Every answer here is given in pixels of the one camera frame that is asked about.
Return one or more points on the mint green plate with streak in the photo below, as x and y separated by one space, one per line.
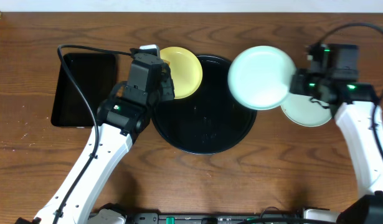
260 77

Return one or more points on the rectangular black tray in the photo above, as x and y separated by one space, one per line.
96 75

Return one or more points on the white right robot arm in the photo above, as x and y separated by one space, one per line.
356 111

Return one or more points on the mint green plate front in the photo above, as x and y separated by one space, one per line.
300 110

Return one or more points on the yellow plate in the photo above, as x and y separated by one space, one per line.
186 70

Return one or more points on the round black tray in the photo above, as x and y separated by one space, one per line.
210 120

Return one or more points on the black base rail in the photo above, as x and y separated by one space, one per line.
154 218

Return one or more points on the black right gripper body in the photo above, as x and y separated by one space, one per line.
310 84

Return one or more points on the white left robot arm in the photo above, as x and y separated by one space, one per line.
120 119

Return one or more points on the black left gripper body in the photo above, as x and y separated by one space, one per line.
162 92

